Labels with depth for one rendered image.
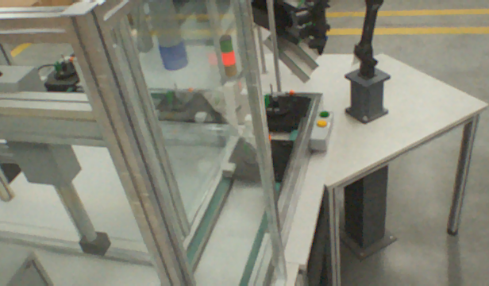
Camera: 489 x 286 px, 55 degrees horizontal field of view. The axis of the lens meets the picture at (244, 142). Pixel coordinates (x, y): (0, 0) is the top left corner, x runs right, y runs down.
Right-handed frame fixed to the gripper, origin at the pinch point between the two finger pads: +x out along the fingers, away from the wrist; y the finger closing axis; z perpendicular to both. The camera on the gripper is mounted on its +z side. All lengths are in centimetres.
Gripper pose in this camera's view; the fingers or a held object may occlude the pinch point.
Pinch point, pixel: (320, 48)
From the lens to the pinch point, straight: 202.7
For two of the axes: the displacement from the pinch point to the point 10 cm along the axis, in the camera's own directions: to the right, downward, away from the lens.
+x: 1.4, 7.9, 5.9
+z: -9.5, -0.6, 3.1
